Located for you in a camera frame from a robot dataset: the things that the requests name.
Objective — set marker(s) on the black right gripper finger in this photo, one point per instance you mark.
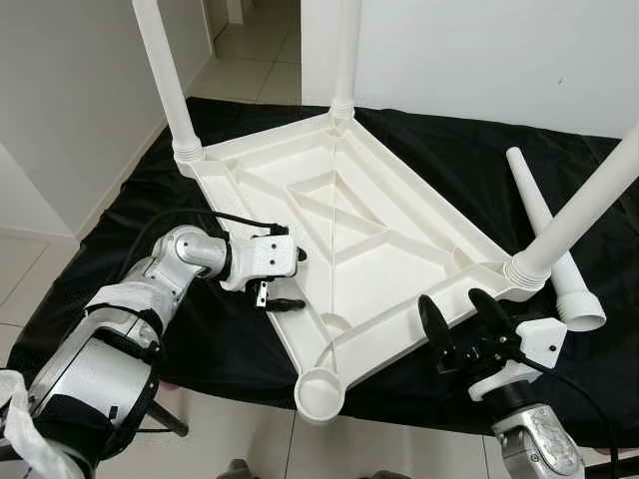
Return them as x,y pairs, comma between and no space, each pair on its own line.
434,324
489,309

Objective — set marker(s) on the white plastic children table top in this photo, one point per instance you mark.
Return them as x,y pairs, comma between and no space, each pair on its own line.
399,239

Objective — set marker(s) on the white plastic table leg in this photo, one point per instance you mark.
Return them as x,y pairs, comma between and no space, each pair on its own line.
584,210
524,185
165,80
346,50

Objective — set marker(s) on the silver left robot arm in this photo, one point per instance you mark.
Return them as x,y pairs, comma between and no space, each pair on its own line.
110,379

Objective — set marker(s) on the grey right robot foot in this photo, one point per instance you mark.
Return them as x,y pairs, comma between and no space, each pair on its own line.
384,475

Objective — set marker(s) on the grey robot foot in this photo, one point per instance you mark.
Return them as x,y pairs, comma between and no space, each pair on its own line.
384,475
237,470

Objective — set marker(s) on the black metal table leg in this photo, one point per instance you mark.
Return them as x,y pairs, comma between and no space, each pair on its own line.
170,419
614,467

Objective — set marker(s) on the grey left robot foot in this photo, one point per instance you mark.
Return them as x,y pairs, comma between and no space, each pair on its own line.
237,470

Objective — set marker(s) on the white plastic wrap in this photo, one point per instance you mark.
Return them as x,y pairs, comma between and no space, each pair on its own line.
25,429

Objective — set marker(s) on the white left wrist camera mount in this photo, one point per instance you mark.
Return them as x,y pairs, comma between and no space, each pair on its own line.
265,257

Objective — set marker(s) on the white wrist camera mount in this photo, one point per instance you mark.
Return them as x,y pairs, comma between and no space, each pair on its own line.
539,339
265,257

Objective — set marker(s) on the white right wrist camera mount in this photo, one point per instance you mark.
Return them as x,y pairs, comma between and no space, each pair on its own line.
539,339

